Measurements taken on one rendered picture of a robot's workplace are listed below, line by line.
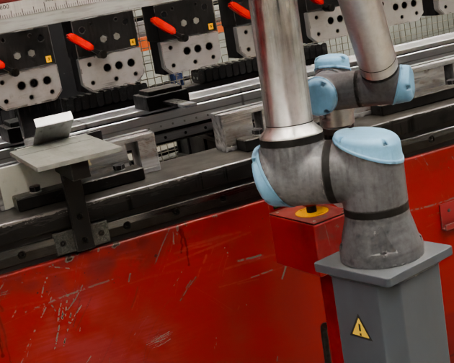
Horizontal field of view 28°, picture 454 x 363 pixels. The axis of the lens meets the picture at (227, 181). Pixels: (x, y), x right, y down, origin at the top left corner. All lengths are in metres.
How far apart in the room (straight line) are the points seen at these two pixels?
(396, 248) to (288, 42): 0.40
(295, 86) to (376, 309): 0.41
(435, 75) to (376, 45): 0.85
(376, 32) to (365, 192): 0.31
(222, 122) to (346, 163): 0.71
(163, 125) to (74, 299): 0.62
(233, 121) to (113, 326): 0.58
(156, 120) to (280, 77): 0.90
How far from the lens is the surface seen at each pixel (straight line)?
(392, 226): 1.59
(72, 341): 2.07
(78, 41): 2.04
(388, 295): 1.59
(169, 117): 2.45
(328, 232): 1.91
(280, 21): 1.58
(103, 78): 2.09
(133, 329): 2.11
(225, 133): 2.23
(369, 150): 1.55
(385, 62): 1.75
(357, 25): 1.68
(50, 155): 1.93
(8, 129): 2.28
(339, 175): 1.58
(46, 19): 2.06
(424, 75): 2.53
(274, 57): 1.59
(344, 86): 1.81
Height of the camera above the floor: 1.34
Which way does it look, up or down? 14 degrees down
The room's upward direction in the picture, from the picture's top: 10 degrees counter-clockwise
